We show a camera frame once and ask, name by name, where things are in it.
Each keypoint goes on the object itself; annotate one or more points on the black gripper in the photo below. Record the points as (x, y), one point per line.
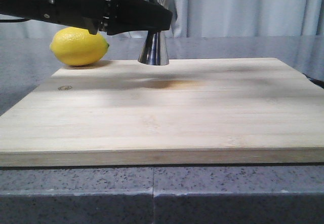
(86, 14)

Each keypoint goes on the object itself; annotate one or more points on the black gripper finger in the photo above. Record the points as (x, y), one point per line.
(137, 15)

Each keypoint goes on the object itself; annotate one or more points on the silver steel jigger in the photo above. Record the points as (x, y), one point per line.
(154, 51)

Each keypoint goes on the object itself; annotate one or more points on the yellow lemon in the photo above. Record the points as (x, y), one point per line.
(77, 47)

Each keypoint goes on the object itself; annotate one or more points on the grey curtain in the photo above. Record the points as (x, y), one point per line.
(243, 18)

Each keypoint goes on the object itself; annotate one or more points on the light wooden cutting board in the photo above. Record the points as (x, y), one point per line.
(252, 110)

